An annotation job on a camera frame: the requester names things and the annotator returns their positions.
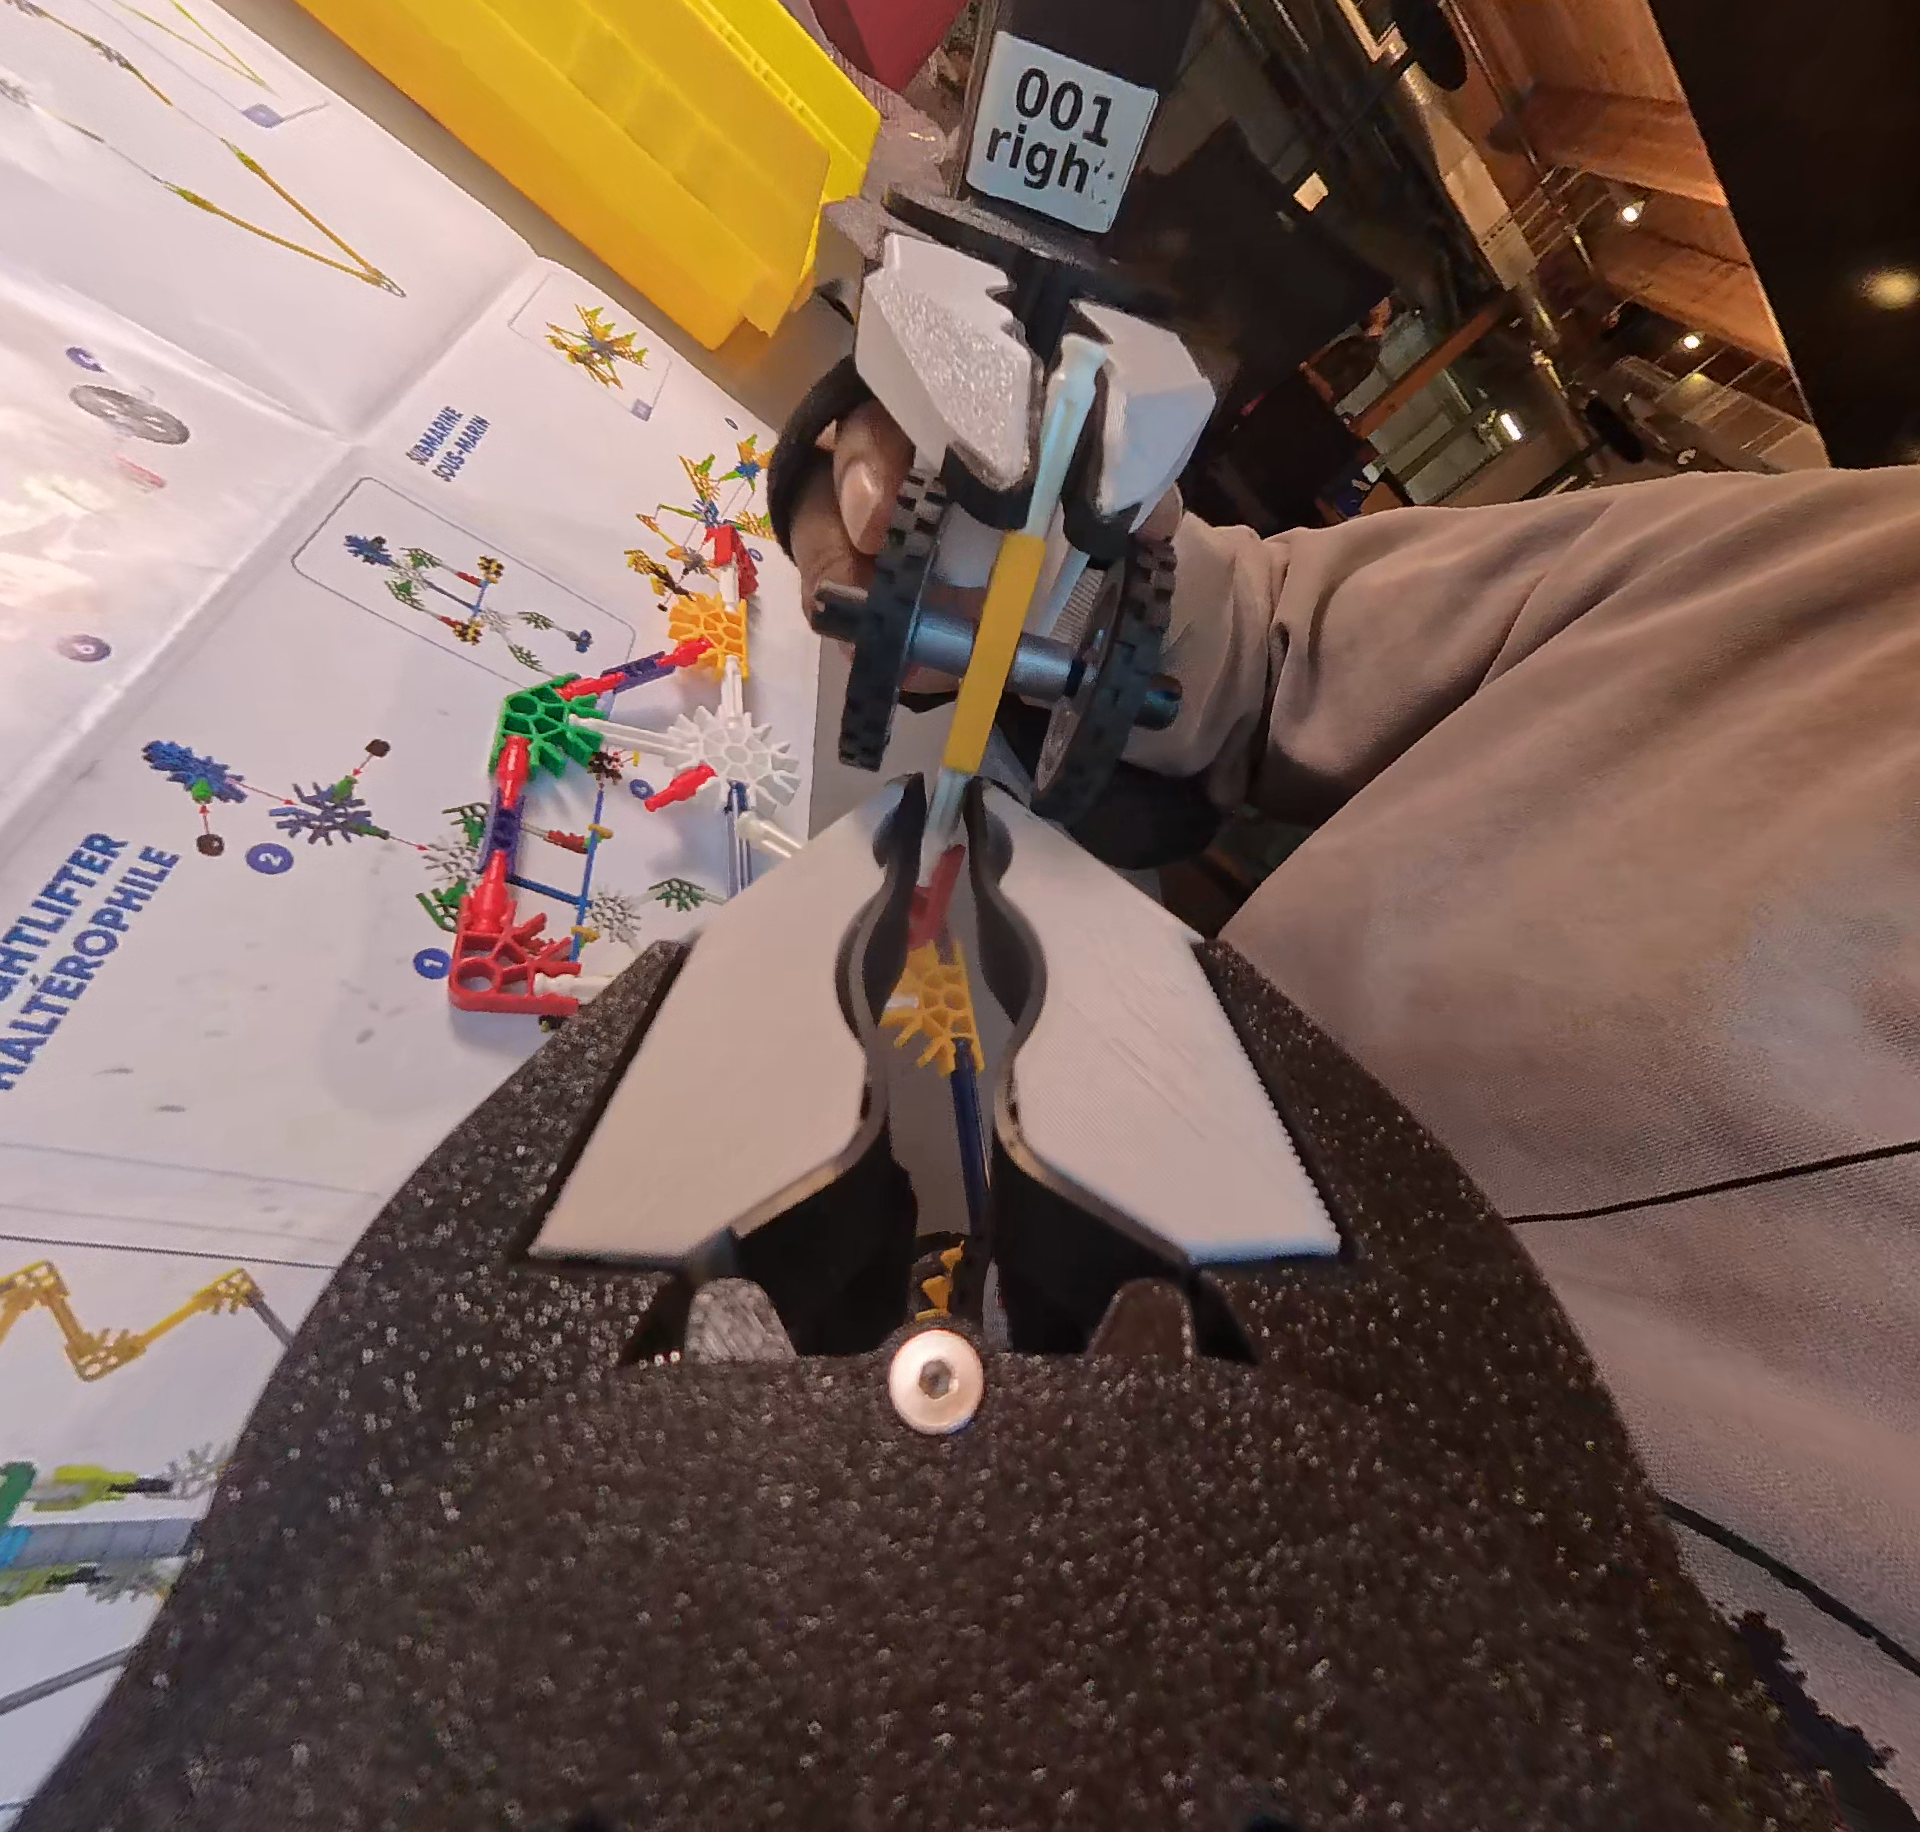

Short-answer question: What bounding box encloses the person's right forearm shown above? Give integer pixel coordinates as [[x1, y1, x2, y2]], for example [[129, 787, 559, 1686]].
[[1155, 468, 1920, 905]]

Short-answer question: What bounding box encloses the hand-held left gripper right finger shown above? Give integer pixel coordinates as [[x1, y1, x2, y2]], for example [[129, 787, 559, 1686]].
[[961, 781, 1344, 1347]]

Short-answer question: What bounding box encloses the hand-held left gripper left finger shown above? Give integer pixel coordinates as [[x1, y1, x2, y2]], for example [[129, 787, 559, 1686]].
[[536, 781, 939, 1347]]

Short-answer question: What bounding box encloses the thin black cable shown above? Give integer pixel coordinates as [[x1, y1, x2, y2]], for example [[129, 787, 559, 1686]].
[[1500, 1137, 1920, 1225]]

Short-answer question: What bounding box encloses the white instruction sheet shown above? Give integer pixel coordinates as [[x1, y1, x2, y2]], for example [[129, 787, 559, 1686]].
[[0, 0, 873, 1713]]

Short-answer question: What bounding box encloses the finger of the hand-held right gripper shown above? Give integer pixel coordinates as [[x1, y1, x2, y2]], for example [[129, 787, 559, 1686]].
[[1051, 342, 1217, 514], [856, 228, 1047, 490]]

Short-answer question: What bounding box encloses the person's upper body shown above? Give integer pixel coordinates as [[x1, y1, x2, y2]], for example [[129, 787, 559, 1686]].
[[1216, 468, 1920, 1773]]

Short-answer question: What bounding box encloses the detached toy model section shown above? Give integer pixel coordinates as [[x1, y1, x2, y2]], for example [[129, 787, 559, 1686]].
[[811, 333, 1187, 1324]]

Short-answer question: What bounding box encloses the yellow plastic bin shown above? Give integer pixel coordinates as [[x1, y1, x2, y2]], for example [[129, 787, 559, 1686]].
[[195, 0, 881, 349]]

